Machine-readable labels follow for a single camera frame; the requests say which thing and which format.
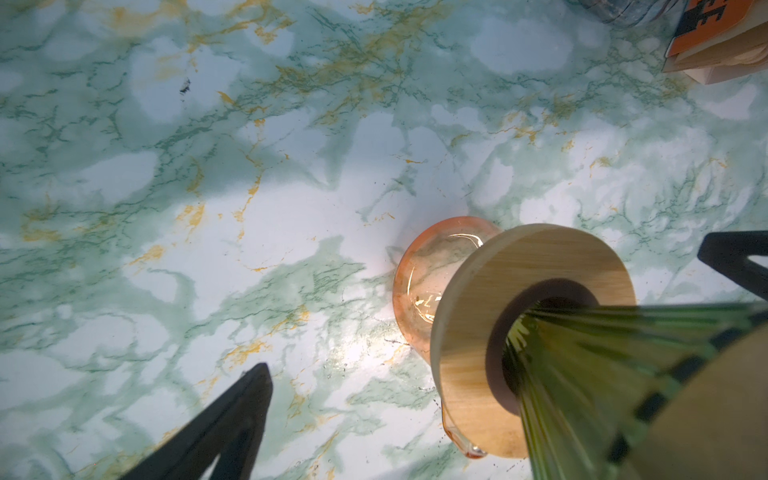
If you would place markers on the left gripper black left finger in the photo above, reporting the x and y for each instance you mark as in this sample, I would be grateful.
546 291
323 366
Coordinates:
225 436

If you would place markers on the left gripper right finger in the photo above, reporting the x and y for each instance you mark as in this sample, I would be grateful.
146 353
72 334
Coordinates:
729 254

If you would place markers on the green glass dripper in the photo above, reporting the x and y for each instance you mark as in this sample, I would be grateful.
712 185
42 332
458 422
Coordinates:
591 381

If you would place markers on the grey glass carafe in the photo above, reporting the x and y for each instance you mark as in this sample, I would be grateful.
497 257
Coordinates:
625 13

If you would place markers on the amber glass carafe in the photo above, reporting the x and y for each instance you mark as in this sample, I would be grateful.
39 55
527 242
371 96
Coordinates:
425 270

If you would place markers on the brown paper coffee filter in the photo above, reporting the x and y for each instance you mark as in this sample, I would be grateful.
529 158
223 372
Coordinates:
716 428

